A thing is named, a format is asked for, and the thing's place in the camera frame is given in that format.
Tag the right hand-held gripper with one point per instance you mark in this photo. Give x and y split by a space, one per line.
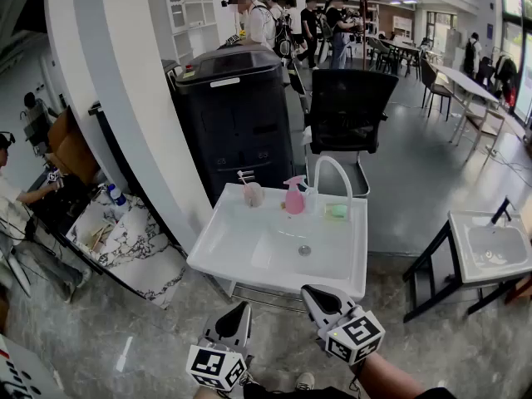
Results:
357 335

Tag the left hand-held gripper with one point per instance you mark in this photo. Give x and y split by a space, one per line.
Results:
212 364

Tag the beige translucent cup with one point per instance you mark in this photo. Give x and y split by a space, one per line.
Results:
254 195

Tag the person's left forearm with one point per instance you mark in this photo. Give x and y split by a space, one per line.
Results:
205 394

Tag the person's right forearm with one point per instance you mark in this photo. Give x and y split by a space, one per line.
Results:
390 378

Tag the metal rack under sink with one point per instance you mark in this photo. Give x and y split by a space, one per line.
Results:
266 294

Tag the metal sink drain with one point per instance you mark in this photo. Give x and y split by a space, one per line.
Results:
304 250

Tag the person's right shoe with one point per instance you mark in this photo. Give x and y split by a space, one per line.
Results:
304 381

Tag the white ceramic sink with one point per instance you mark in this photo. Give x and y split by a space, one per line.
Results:
232 239

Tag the person's black trousers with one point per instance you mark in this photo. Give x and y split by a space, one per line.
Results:
316 394

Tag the pink spray bottle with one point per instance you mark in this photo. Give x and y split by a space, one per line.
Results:
294 202

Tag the white curved faucet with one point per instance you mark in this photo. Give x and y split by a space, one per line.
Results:
317 181

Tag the marble pattern sink counter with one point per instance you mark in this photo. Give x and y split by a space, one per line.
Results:
141 239

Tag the person's black sleeve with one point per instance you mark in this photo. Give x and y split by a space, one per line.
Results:
436 394

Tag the bundle of wooden sticks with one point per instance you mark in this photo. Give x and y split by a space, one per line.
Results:
100 233

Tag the blue cap water bottle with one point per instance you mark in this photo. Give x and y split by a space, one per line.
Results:
118 202

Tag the white crumpled bag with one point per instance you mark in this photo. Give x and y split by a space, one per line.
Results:
306 136

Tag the small white sink basin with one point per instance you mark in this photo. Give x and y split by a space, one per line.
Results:
494 243

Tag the chrome faucet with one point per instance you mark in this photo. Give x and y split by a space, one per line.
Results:
104 191

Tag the black faucet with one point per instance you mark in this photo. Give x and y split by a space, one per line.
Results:
500 212

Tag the black mesh office chair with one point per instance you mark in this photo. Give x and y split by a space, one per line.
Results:
345 106

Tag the large black machine cabinet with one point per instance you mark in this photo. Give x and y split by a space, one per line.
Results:
232 119

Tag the black bag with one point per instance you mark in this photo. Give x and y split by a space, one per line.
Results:
62 202

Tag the black side cabinet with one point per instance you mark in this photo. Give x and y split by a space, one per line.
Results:
114 148

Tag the white printed panel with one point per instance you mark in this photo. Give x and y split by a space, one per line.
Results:
21 372

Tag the brown cardboard box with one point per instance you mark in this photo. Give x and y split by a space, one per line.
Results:
70 148

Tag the dark dining chair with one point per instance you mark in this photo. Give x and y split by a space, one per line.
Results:
434 81

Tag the long white table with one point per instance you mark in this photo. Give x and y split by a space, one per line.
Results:
465 81

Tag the dark dining table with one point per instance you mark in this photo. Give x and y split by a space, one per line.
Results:
401 47

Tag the wooden coat stand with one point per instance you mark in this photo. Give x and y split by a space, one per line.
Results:
364 31

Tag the clothes rack with clothes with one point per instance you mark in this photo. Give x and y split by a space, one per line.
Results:
505 73

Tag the white shelf cabinet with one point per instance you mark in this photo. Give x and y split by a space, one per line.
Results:
195 11

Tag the wooden frame stool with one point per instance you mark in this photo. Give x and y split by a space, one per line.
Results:
486 116

